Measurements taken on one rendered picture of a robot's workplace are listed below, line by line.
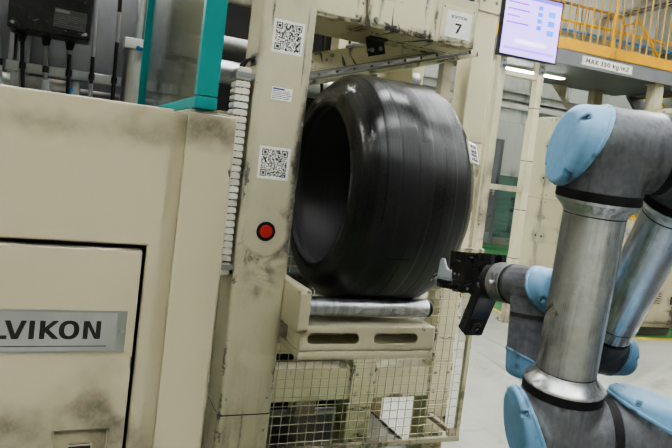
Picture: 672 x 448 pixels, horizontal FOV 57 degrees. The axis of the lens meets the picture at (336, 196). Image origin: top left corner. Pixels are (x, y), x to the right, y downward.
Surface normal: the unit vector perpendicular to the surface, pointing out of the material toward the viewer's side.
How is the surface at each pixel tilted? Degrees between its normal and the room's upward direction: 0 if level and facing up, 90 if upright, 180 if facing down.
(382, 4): 90
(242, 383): 90
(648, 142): 80
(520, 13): 90
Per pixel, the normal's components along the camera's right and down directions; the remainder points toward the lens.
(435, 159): 0.40, -0.22
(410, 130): 0.40, -0.43
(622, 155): 0.03, 0.14
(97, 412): 0.39, 0.10
